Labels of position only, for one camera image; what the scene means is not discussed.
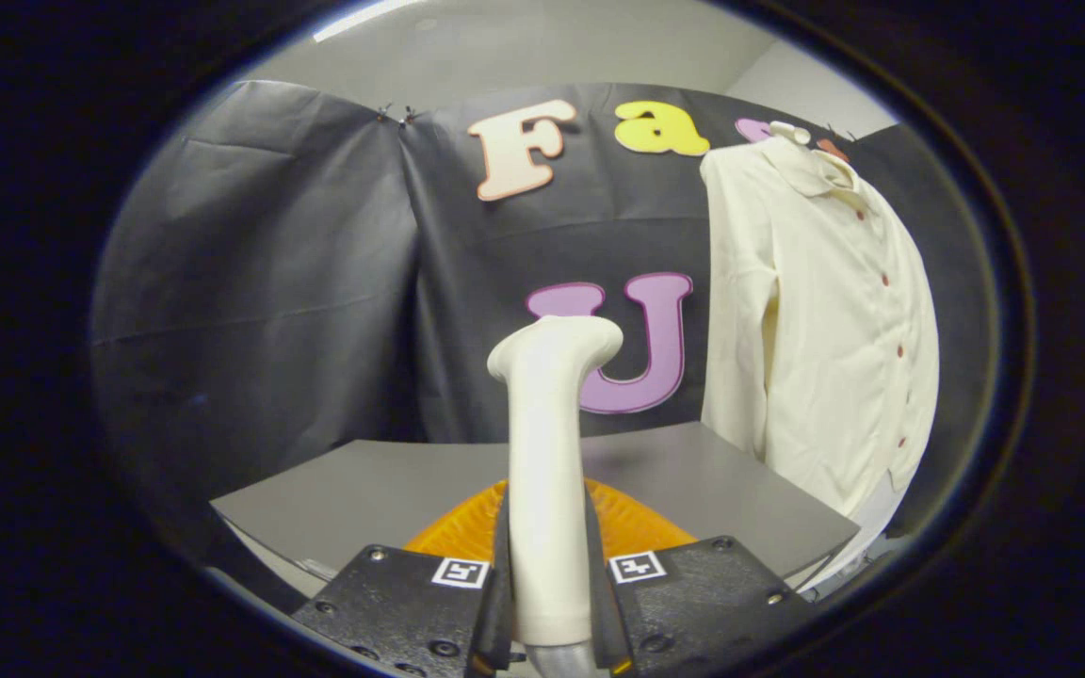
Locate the cream button-up shirt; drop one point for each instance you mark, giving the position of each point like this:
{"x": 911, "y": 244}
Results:
{"x": 825, "y": 330}

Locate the black backdrop cloth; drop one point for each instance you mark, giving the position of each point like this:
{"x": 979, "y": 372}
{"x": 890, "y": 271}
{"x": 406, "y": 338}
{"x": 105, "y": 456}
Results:
{"x": 269, "y": 282}

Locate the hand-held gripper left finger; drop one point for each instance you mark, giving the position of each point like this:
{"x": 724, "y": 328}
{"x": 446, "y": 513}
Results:
{"x": 392, "y": 607}

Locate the white steamer ironing board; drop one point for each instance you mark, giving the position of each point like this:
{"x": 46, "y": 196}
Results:
{"x": 867, "y": 537}

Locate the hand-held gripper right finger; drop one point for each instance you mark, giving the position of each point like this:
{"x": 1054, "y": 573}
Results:
{"x": 693, "y": 603}

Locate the white cabinet with grey top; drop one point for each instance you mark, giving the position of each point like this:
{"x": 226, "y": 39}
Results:
{"x": 364, "y": 490}

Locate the cream garment steamer head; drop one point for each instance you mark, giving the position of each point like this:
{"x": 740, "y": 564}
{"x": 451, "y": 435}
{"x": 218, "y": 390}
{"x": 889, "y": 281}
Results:
{"x": 547, "y": 471}

